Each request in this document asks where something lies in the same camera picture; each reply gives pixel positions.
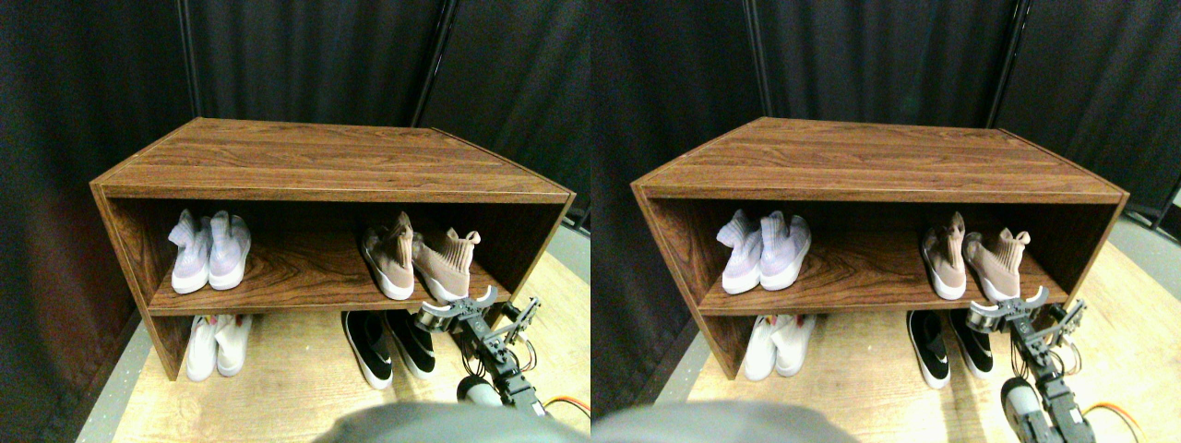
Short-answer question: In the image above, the orange wire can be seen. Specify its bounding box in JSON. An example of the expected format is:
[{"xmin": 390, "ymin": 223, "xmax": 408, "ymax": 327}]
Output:
[
  {"xmin": 1081, "ymin": 401, "xmax": 1147, "ymax": 443},
  {"xmin": 543, "ymin": 395, "xmax": 591, "ymax": 423}
]

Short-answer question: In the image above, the white shoe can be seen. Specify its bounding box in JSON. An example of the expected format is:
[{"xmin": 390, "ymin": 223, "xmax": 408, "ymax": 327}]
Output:
[
  {"xmin": 186, "ymin": 316, "xmax": 221, "ymax": 382},
  {"xmin": 744, "ymin": 316, "xmax": 779, "ymax": 382},
  {"xmin": 773, "ymin": 315, "xmax": 817, "ymax": 377},
  {"xmin": 215, "ymin": 315, "xmax": 253, "ymax": 377}
]

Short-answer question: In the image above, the pale purple shoe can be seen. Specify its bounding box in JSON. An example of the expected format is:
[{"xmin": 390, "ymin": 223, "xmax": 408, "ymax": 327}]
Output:
[
  {"xmin": 169, "ymin": 210, "xmax": 213, "ymax": 294},
  {"xmin": 208, "ymin": 210, "xmax": 252, "ymax": 291},
  {"xmin": 758, "ymin": 210, "xmax": 813, "ymax": 291},
  {"xmin": 717, "ymin": 210, "xmax": 764, "ymax": 295}
]

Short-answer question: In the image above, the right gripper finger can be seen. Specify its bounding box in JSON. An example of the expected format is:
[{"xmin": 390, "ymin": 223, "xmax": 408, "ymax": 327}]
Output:
[
  {"xmin": 1016, "ymin": 285, "xmax": 1052, "ymax": 320},
  {"xmin": 465, "ymin": 285, "xmax": 501, "ymax": 320},
  {"xmin": 966, "ymin": 301, "xmax": 1022, "ymax": 334},
  {"xmin": 414, "ymin": 302, "xmax": 472, "ymax": 334}
]

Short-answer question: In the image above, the black curtain stand pole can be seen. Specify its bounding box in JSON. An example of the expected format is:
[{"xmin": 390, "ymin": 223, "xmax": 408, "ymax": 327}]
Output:
[
  {"xmin": 175, "ymin": 0, "xmax": 204, "ymax": 139},
  {"xmin": 411, "ymin": 0, "xmax": 459, "ymax": 128},
  {"xmin": 985, "ymin": 0, "xmax": 1032, "ymax": 128},
  {"xmin": 741, "ymin": 0, "xmax": 771, "ymax": 139}
]

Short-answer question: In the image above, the brown shoe rack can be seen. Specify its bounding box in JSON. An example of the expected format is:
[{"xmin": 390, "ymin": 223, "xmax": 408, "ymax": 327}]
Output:
[
  {"xmin": 631, "ymin": 117, "xmax": 1130, "ymax": 381},
  {"xmin": 89, "ymin": 117, "xmax": 577, "ymax": 381}
]

